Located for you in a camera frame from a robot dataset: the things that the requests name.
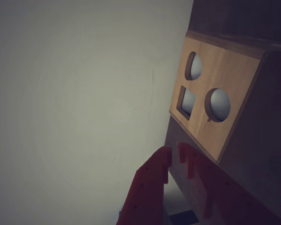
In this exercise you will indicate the wooden shape sorter box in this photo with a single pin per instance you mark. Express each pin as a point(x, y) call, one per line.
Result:
point(224, 70)

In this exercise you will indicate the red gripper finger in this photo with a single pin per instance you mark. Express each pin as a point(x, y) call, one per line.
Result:
point(224, 201)
point(147, 192)

